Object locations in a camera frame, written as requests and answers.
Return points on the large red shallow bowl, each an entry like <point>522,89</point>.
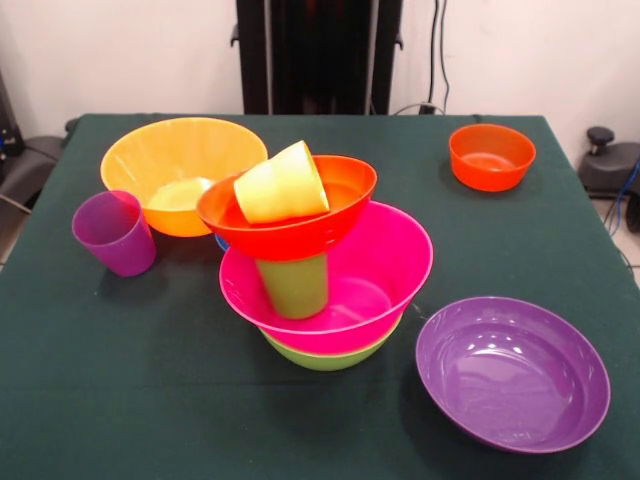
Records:
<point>300,240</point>

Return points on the green cup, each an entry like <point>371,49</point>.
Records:
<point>295,290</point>

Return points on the yellow cup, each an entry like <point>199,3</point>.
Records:
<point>280,190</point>

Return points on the large pink bowl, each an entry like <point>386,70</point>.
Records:
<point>390,260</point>

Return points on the small blue bowl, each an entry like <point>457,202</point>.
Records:
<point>221,244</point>

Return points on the green bowl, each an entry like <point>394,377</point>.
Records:
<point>325,361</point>

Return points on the large orange bowl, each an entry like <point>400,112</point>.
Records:
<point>170,150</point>

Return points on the dark green tablecloth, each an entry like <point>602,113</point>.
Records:
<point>300,425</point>

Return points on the small red bowl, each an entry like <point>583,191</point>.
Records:
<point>492,160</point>

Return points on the purple cup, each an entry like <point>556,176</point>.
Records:
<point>117,240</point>

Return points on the large purple shallow bowl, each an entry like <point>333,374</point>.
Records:
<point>510,375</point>

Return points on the black floor base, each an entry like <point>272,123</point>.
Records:
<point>30,165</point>
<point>610,170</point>

